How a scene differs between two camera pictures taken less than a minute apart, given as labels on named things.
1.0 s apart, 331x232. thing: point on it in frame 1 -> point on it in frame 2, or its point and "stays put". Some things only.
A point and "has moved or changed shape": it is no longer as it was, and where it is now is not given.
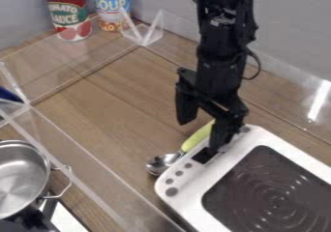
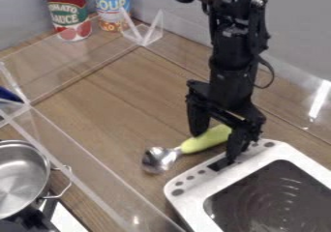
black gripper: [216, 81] -> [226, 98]
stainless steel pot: [25, 176] stays put
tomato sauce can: [70, 14] stays put
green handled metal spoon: [164, 160] has moved or changed shape
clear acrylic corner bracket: [144, 36] stays put
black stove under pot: [33, 218] stays put
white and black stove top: [263, 185] has moved or changed shape
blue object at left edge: [9, 95] stays put
